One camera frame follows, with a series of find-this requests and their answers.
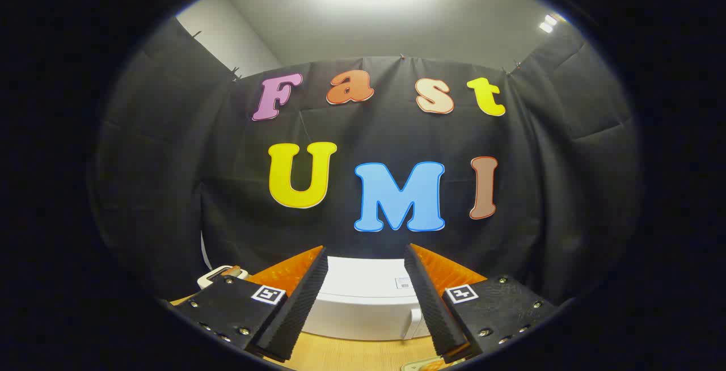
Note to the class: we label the cream toaster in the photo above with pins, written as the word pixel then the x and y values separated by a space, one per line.
pixel 210 275

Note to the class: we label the white microwave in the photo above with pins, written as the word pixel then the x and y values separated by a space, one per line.
pixel 363 303

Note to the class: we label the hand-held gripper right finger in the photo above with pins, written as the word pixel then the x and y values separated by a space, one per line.
pixel 434 308

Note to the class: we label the small ceiling spotlight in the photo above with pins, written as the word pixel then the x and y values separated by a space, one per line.
pixel 545 27
pixel 551 20

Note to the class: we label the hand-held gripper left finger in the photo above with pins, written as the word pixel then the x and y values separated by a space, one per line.
pixel 300 308

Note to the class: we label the black backdrop cloth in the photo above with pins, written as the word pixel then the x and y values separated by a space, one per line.
pixel 170 161

